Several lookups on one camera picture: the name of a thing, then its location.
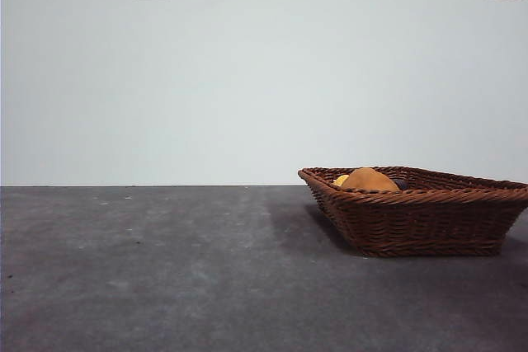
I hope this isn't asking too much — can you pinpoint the brown potato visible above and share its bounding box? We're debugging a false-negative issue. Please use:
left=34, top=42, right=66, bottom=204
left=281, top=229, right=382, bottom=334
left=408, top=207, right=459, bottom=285
left=341, top=167, right=400, bottom=192

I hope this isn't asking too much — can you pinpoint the brown wicker basket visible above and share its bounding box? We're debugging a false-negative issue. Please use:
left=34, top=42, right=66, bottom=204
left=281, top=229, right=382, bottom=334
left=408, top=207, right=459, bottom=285
left=297, top=165, right=528, bottom=257

